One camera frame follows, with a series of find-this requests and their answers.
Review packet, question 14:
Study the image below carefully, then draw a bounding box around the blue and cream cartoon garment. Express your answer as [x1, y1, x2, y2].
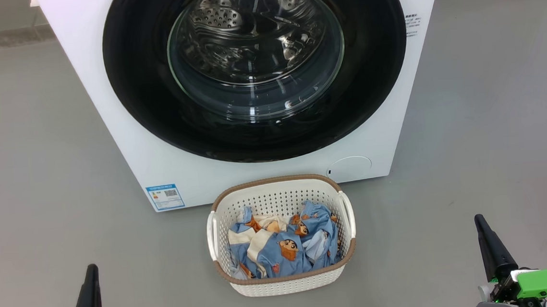
[224, 202, 312, 281]

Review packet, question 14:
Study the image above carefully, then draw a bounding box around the washing machine glass door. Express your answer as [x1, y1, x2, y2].
[99, 0, 415, 173]

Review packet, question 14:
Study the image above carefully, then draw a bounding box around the white front-load washing machine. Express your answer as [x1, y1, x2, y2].
[36, 0, 458, 220]

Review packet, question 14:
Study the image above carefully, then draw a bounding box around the blue energy label sticker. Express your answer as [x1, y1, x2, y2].
[146, 183, 186, 212]

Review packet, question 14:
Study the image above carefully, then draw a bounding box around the round drain filter cover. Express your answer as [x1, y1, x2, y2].
[326, 155, 374, 183]

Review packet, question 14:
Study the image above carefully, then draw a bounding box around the cream perforated basket brown rim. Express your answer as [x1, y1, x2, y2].
[203, 171, 361, 300]

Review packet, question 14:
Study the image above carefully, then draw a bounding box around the black printed text label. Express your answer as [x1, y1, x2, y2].
[404, 13, 424, 38]

